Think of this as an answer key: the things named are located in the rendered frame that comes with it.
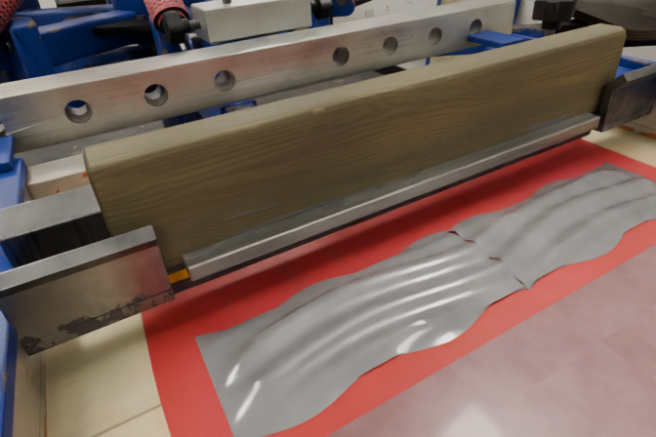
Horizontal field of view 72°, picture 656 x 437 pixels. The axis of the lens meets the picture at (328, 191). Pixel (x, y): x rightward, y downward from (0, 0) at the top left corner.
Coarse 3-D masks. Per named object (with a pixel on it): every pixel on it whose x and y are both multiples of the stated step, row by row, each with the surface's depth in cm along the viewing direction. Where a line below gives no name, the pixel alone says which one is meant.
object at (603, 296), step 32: (544, 160) 40; (576, 160) 40; (608, 160) 39; (448, 192) 37; (480, 192) 36; (512, 192) 36; (448, 224) 33; (640, 224) 31; (608, 256) 29; (640, 256) 29; (544, 288) 27; (576, 288) 27; (608, 288) 26; (640, 288) 26; (576, 320) 25; (608, 320) 24; (640, 320) 24; (640, 352) 23
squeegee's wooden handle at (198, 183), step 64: (448, 64) 31; (512, 64) 32; (576, 64) 35; (192, 128) 24; (256, 128) 24; (320, 128) 26; (384, 128) 28; (448, 128) 31; (512, 128) 35; (128, 192) 22; (192, 192) 24; (256, 192) 26; (320, 192) 28
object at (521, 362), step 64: (320, 256) 31; (384, 256) 30; (192, 320) 26; (512, 320) 25; (192, 384) 23; (384, 384) 22; (448, 384) 22; (512, 384) 22; (576, 384) 21; (640, 384) 21
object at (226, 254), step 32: (544, 128) 36; (576, 128) 37; (480, 160) 32; (384, 192) 30; (416, 192) 30; (288, 224) 27; (320, 224) 27; (192, 256) 25; (224, 256) 25; (256, 256) 26
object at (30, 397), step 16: (624, 128) 44; (640, 128) 43; (64, 160) 38; (80, 160) 38; (32, 176) 36; (48, 176) 36; (64, 176) 36; (80, 176) 36; (32, 192) 35; (48, 192) 36; (16, 368) 20; (32, 368) 22; (16, 384) 19; (32, 384) 21; (16, 400) 19; (32, 400) 20; (16, 416) 18; (32, 416) 20; (16, 432) 18; (32, 432) 19
